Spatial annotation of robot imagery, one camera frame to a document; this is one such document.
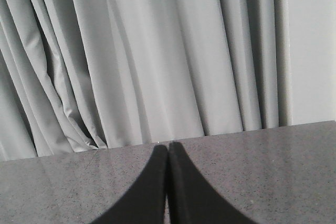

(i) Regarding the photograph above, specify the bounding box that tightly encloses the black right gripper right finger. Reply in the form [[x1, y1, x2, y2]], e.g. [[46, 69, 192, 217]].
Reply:
[[167, 142, 254, 223]]

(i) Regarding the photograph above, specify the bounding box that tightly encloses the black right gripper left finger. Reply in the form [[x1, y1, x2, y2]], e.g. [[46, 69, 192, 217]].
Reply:
[[93, 146, 168, 223]]

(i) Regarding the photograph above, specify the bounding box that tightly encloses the grey curtain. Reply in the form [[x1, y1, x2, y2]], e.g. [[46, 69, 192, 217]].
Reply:
[[1, 0, 289, 161]]

